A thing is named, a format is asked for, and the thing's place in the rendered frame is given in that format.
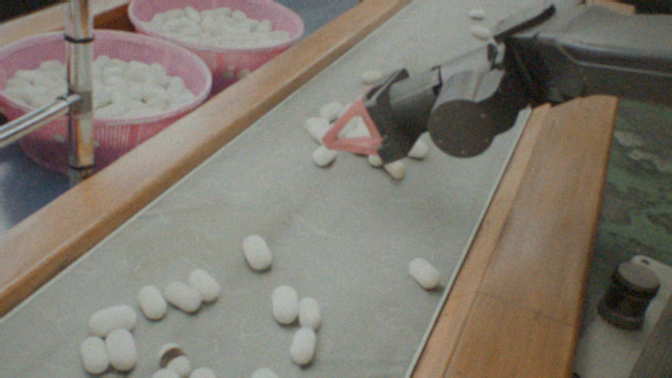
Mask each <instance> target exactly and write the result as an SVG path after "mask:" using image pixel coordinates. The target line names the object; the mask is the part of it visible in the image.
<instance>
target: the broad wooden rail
mask: <svg viewBox="0 0 672 378"><path fill-rule="evenodd" d="M619 102H620V97H616V96H609V95H592V96H588V97H586V98H579V97H578V98H576V99H573V100H571V101H568V102H565V103H563V105H562V104H560V106H558V107H554V108H550V105H549V103H547V104H544V105H542V107H539V108H537V109H534V110H532V112H531V114H530V116H529V119H528V121H527V123H526V125H525V127H524V130H522V132H521V134H520V137H519V139H518V141H517V144H516V146H515V148H514V150H513V152H512V155H511V157H510V159H509V161H508V164H507V166H506V169H505V171H504V173H503V175H502V177H501V180H500V182H499V184H498V186H497V189H496V192H495V194H494V196H493V198H491V200H490V202H489V205H488V207H487V209H486V211H485V214H484V217H483V219H482V221H481V223H480V225H479V228H478V230H477V232H476V234H475V236H474V238H473V242H472V244H471V246H470V248H469V250H468V253H467V255H465V257H464V259H463V261H462V263H461V267H460V269H459V271H458V273H457V275H456V278H455V280H454V282H453V284H452V286H451V290H450V292H449V294H448V296H447V298H446V300H445V303H444V305H443V307H441V309H440V311H439V314H438V317H437V319H436V321H435V323H434V326H433V328H432V330H431V332H430V334H429V336H428V339H427V341H426V344H425V346H424V348H423V351H422V353H421V355H420V357H419V359H417V361H416V364H415V366H414V368H413V371H412V373H411V376H410V378H572V375H573V369H574V364H575V358H576V351H577V345H578V340H579V334H580V328H581V321H582V315H583V310H584V304H585V298H586V295H587V291H588V286H589V280H590V274H591V267H592V262H593V256H594V250H595V244H596V238H597V232H598V226H599V220H600V215H601V208H602V202H603V196H604V191H605V184H606V178H607V172H608V167H609V159H610V154H611V148H612V143H613V137H614V131H615V125H616V119H617V113H618V107H619Z"/></svg>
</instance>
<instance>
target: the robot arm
mask: <svg viewBox="0 0 672 378"><path fill-rule="evenodd" d="M492 38H493V40H494V42H495V44H496V46H495V45H494V44H493V43H488V44H485V45H483V46H481V47H478V48H476V49H474V50H470V51H468V52H466V53H463V54H461V55H459V56H456V58H454V59H452V60H450V61H447V62H445V63H442V64H440V65H438V66H436V67H432V68H430V69H428V70H425V71H423V72H421V73H419V74H415V75H413V76H411V77H410V75H409V73H408V71H407V70H406V69H405V68H402V69H400V70H396V71H393V72H390V73H388V74H386V75H383V76H381V77H380V78H379V79H378V80H377V81H376V82H375V83H374V84H372V85H370V86H369V87H368V89H366V90H365V91H364V92H363V93H362V94H361V95H360V96H359V97H358V98H357V99H356V100H355V101H354V103H353V104H352V105H351V106H350V107H349V108H348V109H347V110H346V111H345V113H344V115H343V116H341V117H340V118H339V119H338V120H337V121H336V122H335V123H334V124H333V126H332V127H331V128H330V129H329V130H328V131H327V132H326V133H325V134H324V135H323V137H322V141H323V143H324V145H325V147H326V148H327V149H328V150H336V151H348V152H356V153H362V154H368V155H373V156H378V157H379V158H380V160H381V161H382V163H383V165H384V166H386V165H389V163H392V162H395V161H398V160H401V159H403V158H405V157H407V155H408V154H409V152H410V151H411V149H412V148H413V147H414V145H416V144H417V142H418V141H419V138H420V137H421V136H422V134H424V133H427V132H429V136H430V138H431V141H432V143H433V144H434V145H435V146H436V147H437V148H438V149H439V150H441V151H442V152H444V153H445V154H447V155H450V156H452V157H456V158H472V157H476V156H478V155H480V154H482V153H484V152H485V151H486V150H487V149H488V148H489V147H490V146H491V144H492V142H493V140H495V138H496V137H497V135H500V134H502V133H505V132H507V131H509V130H510V129H511V128H513V127H514V125H515V123H516V121H517V118H518V116H519V113H520V111H523V110H526V109H528V105H529V106H530V109H531V110H534V109H537V108H539V107H542V105H544V104H547V103H549V105H550V108H554V107H558V106H560V104H562V105H563V103H565V102H568V101H571V100H573V99H576V98H578V97H579V98H586V97H588V96H592V95H609V96H616V97H621V98H622V99H628V100H633V101H638V102H644V103H649V104H654V105H659V106H666V107H671V108H672V15H635V14H626V13H621V12H616V11H613V10H611V9H609V8H607V7H603V6H601V5H600V4H587V3H586V1H585V0H556V1H552V0H545V1H542V2H540V3H536V4H534V5H532V6H530V7H528V8H526V9H523V10H521V11H519V12H517V13H515V14H513V15H511V16H509V17H506V18H503V19H501V20H499V21H497V22H496V25H495V28H494V31H493V34H492ZM359 116H360V117H361V119H362V121H363V123H364V125H365V126H366V128H368V130H369V132H370V134H371V135H366V136H358V137H343V138H339V137H338V136H337V134H338V133H339V132H340V131H341V130H343V129H344V127H345V126H346V125H347V124H348V123H349V122H350V121H351V120H352V119H353V118H354V117H359Z"/></svg>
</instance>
